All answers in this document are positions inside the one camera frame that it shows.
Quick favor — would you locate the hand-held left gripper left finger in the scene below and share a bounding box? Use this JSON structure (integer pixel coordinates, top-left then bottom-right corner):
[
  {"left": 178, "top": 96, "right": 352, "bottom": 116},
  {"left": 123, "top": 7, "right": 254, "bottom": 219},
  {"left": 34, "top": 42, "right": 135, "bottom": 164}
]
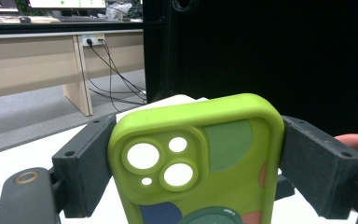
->
[{"left": 51, "top": 113, "right": 117, "bottom": 219}]

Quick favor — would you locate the black cable bundle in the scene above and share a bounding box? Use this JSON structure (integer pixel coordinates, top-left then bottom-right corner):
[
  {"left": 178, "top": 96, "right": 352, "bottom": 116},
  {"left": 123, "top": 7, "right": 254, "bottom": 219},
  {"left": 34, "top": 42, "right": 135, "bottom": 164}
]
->
[{"left": 85, "top": 38, "right": 148, "bottom": 113}]

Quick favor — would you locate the black frame post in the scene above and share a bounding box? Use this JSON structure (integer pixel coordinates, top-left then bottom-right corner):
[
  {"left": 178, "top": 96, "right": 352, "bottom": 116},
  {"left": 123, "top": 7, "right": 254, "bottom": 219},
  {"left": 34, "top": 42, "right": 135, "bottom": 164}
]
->
[{"left": 142, "top": 0, "right": 175, "bottom": 105}]

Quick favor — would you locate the wooden desk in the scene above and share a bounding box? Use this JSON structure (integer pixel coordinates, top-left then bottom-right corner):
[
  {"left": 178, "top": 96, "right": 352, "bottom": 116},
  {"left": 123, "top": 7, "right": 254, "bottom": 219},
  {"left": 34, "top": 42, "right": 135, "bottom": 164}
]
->
[{"left": 0, "top": 13, "right": 145, "bottom": 117}]

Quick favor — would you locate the white wall socket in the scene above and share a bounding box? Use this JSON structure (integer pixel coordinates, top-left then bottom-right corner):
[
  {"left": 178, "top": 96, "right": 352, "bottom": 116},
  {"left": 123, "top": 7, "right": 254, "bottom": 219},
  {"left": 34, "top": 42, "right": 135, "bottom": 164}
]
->
[{"left": 81, "top": 33, "right": 106, "bottom": 48}]

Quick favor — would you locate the green cartoon phone case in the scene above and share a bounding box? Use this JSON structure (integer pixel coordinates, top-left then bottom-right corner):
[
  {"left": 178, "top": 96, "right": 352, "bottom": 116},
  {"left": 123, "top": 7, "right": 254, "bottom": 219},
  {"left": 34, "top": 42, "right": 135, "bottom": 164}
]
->
[{"left": 106, "top": 92, "right": 285, "bottom": 224}]

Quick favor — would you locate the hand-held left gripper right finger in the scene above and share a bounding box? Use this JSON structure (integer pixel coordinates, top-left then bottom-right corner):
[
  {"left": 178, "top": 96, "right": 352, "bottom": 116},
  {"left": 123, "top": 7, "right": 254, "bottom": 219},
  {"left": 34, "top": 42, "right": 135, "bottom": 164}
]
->
[{"left": 279, "top": 115, "right": 358, "bottom": 220}]

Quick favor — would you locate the black keyboard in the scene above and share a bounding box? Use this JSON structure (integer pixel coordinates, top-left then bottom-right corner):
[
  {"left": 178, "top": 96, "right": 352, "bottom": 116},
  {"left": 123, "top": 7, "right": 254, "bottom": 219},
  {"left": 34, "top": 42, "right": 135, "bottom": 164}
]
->
[{"left": 57, "top": 15, "right": 107, "bottom": 23}]

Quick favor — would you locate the bright computer monitor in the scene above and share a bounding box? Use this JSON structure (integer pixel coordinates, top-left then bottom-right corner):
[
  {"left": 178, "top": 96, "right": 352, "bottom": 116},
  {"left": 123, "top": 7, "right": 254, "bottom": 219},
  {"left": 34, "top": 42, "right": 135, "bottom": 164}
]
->
[{"left": 27, "top": 0, "right": 107, "bottom": 10}]

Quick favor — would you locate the white crumpled bag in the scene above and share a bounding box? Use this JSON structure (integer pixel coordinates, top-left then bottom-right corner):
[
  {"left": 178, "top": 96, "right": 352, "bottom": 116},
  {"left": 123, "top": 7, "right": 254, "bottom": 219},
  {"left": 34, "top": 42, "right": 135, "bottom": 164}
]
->
[{"left": 104, "top": 2, "right": 133, "bottom": 21}]

